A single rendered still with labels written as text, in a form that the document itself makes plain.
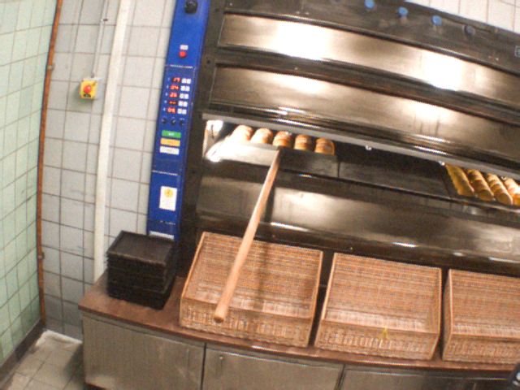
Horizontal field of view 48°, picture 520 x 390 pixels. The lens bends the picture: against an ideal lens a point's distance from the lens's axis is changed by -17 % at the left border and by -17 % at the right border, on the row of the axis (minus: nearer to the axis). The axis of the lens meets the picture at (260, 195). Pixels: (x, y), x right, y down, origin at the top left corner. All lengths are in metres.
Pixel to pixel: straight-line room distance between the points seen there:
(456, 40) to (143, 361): 2.07
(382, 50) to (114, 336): 1.76
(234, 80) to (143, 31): 0.51
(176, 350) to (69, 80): 1.41
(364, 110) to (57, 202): 1.60
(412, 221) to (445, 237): 0.20
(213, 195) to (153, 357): 0.83
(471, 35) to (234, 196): 1.41
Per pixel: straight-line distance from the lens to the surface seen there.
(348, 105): 3.02
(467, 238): 3.24
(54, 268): 3.62
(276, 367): 2.88
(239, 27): 3.03
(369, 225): 3.15
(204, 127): 3.11
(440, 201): 3.15
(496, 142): 3.12
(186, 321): 2.88
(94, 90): 3.16
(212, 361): 2.91
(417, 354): 2.91
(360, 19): 2.99
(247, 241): 2.21
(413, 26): 3.01
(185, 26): 3.04
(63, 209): 3.46
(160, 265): 2.91
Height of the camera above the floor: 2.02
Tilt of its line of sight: 18 degrees down
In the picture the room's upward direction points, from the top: 8 degrees clockwise
